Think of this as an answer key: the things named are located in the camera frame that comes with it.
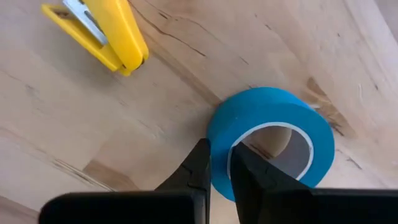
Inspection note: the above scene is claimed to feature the small yellow stapler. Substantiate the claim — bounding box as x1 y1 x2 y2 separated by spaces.
40 0 149 77

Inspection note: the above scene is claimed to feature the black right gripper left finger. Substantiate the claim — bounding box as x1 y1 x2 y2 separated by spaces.
39 138 212 224

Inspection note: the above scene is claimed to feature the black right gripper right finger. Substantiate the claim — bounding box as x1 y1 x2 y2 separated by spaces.
229 141 398 224

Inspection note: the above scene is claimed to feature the light blue tape roll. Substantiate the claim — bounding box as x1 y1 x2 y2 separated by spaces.
206 86 336 202

